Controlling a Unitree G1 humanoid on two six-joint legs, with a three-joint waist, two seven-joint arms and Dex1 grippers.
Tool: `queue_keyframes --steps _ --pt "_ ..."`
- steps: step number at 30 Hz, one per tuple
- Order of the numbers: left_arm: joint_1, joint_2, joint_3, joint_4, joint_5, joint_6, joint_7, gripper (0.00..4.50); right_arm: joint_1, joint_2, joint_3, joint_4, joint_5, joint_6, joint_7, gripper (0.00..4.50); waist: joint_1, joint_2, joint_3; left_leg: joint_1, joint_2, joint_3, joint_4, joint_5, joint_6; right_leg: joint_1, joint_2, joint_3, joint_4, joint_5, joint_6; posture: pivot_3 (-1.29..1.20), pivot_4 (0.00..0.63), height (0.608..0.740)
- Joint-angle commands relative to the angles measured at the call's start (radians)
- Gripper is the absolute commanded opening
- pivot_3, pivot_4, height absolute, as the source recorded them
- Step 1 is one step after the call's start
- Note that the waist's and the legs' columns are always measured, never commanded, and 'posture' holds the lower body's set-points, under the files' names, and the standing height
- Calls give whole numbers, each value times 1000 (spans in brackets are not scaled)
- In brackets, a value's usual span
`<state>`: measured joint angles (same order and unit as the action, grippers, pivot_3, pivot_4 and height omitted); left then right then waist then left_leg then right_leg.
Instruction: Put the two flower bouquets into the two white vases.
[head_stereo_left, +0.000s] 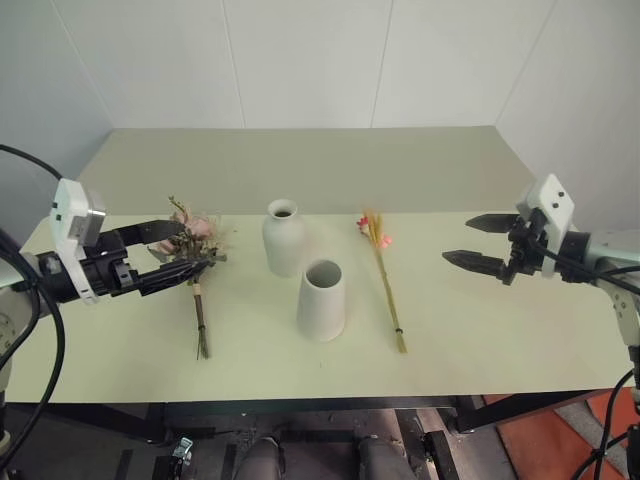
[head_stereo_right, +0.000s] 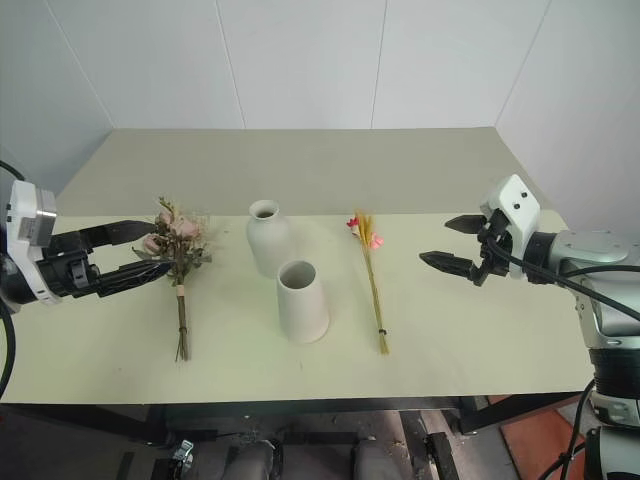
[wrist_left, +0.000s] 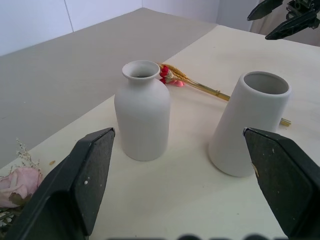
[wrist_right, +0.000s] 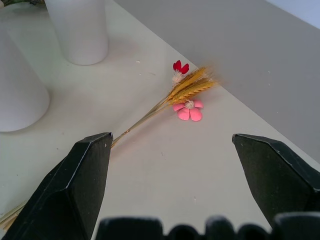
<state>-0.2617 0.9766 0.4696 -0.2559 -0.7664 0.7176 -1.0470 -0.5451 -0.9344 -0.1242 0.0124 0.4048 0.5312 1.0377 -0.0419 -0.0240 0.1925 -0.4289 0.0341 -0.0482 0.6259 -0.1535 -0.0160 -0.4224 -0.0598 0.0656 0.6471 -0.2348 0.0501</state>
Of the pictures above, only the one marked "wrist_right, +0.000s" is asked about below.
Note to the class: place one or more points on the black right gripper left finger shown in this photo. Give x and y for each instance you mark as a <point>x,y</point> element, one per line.
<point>67,190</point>

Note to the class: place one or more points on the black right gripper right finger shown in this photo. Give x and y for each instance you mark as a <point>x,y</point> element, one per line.
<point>272,175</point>

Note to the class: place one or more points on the wide white conical vase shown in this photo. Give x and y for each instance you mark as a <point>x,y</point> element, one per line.
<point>17,85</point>

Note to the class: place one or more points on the tall white cylindrical vase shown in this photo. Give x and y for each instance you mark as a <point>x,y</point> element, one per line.
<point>80,30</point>

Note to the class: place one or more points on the golden wheat stalks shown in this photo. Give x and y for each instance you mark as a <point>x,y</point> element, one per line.
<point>185,92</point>

